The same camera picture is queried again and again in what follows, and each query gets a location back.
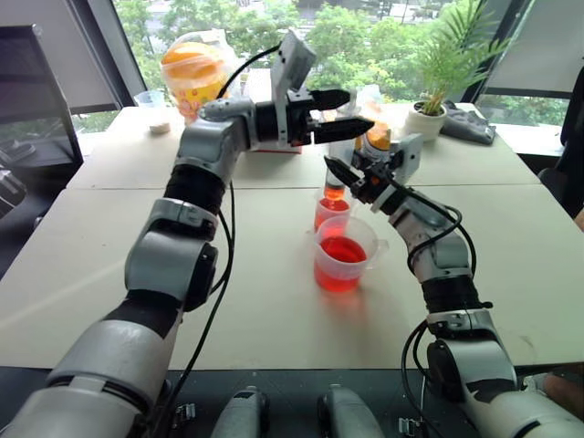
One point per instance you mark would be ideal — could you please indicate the clear plastic syringe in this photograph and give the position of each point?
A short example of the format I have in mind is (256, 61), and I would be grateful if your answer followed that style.
(336, 191)

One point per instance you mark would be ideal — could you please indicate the black office chair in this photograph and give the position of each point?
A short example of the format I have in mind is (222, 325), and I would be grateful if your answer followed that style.
(568, 150)

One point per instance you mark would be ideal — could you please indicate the red and white box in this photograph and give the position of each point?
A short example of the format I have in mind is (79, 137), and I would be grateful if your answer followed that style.
(274, 150)

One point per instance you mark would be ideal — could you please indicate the grey crumpled cloth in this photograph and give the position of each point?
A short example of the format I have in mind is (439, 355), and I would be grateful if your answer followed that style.
(470, 123)

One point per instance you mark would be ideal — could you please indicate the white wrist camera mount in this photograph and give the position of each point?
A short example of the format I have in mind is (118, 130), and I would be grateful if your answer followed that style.
(292, 59)
(408, 157)

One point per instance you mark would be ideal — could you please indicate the dark grey rounded robot part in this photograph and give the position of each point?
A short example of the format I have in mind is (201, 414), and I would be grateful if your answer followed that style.
(242, 413)
(349, 413)

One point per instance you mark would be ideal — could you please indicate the black computer monitor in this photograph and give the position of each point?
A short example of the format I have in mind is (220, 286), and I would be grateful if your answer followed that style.
(32, 100)

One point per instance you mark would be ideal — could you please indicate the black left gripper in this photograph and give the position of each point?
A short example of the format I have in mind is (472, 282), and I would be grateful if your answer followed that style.
(301, 118)

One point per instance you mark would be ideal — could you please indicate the small clear cup red liquid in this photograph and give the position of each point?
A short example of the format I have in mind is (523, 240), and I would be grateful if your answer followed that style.
(329, 214)

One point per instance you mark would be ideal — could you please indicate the small metal clamp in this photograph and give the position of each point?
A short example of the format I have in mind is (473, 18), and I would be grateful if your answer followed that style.
(185, 416)
(410, 425)

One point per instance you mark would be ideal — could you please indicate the empty clear plastic cup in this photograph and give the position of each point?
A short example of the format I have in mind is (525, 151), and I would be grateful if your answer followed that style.
(149, 98)

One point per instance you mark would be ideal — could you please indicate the plastic bag with yellow cup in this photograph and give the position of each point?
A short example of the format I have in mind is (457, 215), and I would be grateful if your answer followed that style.
(196, 77)

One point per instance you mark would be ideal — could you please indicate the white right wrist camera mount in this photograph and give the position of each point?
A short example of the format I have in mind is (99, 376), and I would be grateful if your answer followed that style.
(408, 157)

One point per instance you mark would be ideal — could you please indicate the small white round object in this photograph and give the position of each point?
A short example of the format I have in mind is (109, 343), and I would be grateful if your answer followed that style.
(159, 127)

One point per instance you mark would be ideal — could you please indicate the large clear measuring cup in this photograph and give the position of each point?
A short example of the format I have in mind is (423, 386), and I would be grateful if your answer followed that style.
(340, 260)

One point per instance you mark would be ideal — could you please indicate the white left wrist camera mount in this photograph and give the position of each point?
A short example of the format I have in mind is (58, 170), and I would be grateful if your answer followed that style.
(292, 59)

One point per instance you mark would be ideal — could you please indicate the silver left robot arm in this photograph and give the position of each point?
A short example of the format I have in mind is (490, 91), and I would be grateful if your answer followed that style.
(205, 137)

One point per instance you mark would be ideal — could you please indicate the orange juice bottle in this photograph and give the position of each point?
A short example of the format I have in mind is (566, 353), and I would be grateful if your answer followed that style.
(378, 137)

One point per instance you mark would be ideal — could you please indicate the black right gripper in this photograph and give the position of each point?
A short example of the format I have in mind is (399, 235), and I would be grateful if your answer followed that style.
(374, 180)

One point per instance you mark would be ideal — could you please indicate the green plant in white pot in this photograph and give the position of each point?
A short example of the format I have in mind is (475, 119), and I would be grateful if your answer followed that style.
(431, 116)

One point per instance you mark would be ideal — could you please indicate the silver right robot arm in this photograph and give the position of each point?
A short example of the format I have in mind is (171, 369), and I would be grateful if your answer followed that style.
(447, 255)

